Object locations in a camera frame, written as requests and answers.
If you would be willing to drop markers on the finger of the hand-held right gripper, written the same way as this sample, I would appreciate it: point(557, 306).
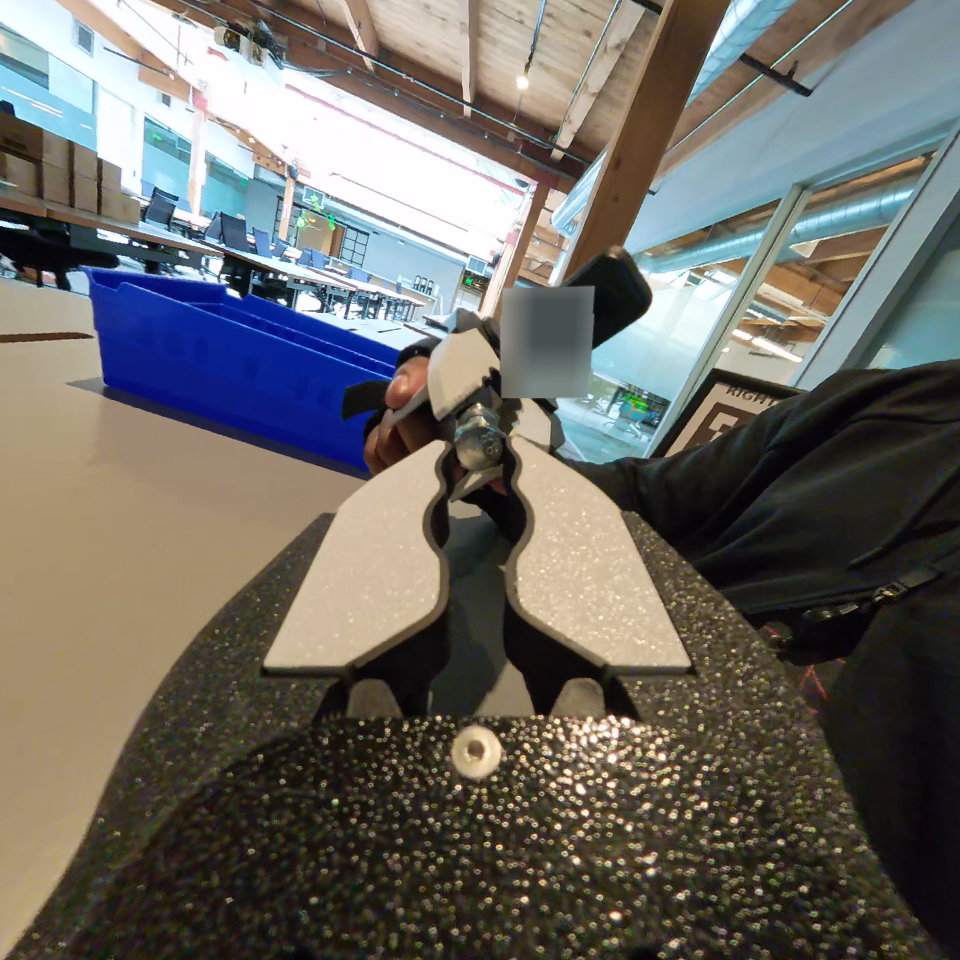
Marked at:
point(457, 371)
point(544, 427)

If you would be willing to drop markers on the silver hex bolt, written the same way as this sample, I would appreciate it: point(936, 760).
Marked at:
point(480, 446)

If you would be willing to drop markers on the blue plastic bin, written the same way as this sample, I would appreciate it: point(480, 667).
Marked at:
point(225, 352)

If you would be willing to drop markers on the framed black-white marker sign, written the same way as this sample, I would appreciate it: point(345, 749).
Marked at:
point(720, 412)

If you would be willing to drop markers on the wooden support post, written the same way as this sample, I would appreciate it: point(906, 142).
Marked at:
point(517, 247)
point(645, 135)

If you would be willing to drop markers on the person's right hand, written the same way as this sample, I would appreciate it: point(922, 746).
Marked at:
point(397, 450)

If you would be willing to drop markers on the person's black jacket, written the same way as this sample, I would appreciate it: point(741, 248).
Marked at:
point(900, 712)

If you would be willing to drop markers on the black office chair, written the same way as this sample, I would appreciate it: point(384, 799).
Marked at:
point(45, 255)

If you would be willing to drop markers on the thin silver air duct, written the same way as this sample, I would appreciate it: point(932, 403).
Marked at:
point(787, 225)

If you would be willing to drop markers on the green hanging decoration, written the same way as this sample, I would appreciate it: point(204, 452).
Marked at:
point(315, 217)

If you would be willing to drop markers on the elbowed silver air duct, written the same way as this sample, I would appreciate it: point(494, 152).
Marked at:
point(765, 45)

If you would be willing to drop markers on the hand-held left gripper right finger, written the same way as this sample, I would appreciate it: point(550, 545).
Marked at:
point(592, 577)

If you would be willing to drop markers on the stack of cardboard boxes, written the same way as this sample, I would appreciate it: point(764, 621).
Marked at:
point(67, 180)

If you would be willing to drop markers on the person's right forearm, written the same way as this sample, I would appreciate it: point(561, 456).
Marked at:
point(750, 480)

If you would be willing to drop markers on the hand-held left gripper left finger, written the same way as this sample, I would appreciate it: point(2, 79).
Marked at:
point(360, 585)

